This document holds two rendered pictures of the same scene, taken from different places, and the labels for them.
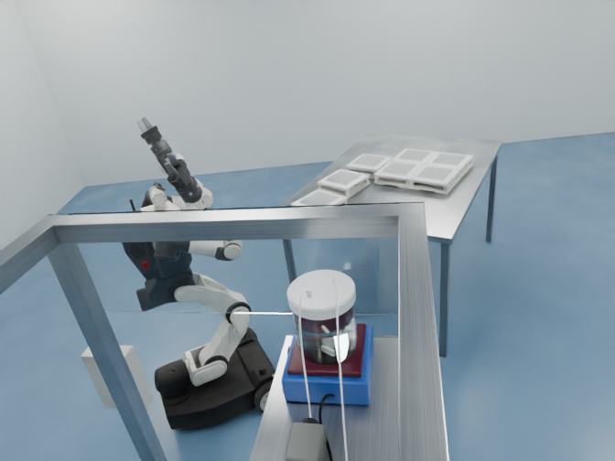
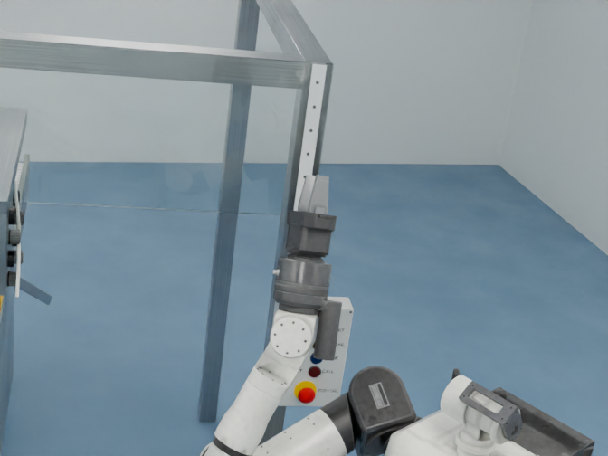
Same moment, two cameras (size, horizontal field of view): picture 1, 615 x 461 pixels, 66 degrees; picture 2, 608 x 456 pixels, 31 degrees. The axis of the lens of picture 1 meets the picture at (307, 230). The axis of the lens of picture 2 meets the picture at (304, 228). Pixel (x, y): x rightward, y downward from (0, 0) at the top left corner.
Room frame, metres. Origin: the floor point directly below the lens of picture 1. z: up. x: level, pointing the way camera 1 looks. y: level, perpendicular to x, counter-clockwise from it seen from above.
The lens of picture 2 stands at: (3.20, -0.24, 2.23)
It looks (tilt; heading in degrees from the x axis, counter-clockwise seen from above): 24 degrees down; 154
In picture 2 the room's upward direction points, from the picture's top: 8 degrees clockwise
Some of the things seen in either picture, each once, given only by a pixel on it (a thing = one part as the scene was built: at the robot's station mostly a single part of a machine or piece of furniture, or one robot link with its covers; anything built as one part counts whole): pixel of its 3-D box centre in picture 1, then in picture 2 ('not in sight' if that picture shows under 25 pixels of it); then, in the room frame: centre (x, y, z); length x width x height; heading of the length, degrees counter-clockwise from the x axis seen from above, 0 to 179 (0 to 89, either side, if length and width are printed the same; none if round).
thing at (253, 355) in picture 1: (213, 372); not in sight; (2.04, 0.65, 0.19); 0.64 x 0.52 x 0.33; 112
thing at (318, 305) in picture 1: (324, 315); not in sight; (0.86, -0.01, 1.46); 0.15 x 0.15 x 0.19
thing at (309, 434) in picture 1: (307, 445); not in sight; (0.64, 0.06, 1.30); 0.10 x 0.07 x 0.06; 167
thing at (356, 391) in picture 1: (327, 359); not in sight; (0.87, 0.00, 1.32); 0.21 x 0.20 x 0.09; 77
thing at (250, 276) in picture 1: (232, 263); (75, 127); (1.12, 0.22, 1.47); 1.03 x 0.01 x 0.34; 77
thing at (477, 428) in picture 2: (157, 198); (478, 414); (2.03, 0.66, 1.32); 0.10 x 0.07 x 0.09; 22
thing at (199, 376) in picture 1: (205, 363); not in sight; (2.03, 0.68, 0.28); 0.21 x 0.20 x 0.13; 112
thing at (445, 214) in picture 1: (398, 175); not in sight; (2.99, -0.67, 0.84); 1.50 x 1.10 x 0.04; 147
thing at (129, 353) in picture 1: (118, 378); (308, 351); (1.27, 0.74, 0.97); 0.17 x 0.06 x 0.26; 77
